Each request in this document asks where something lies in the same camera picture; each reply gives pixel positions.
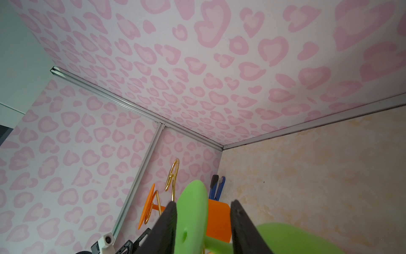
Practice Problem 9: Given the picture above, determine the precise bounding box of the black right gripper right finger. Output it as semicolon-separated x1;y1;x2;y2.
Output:
230;200;273;254

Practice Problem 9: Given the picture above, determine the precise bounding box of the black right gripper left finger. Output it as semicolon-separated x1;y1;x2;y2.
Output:
135;202;177;254

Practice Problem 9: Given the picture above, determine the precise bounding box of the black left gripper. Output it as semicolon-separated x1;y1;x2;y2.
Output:
116;228;151;254

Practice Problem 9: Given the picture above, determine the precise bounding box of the green plastic wine glass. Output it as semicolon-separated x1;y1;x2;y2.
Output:
174;180;342;254

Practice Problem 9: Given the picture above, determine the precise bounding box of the orange wine glass rear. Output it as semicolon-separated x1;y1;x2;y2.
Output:
138;184;232;243

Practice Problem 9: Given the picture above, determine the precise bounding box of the blue black stapler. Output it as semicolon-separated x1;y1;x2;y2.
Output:
208;175;226;201

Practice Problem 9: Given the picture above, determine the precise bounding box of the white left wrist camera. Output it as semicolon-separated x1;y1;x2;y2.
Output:
91;233;116;254

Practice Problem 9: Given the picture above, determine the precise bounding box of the gold wire glass rack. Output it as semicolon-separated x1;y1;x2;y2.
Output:
139;158;180;228

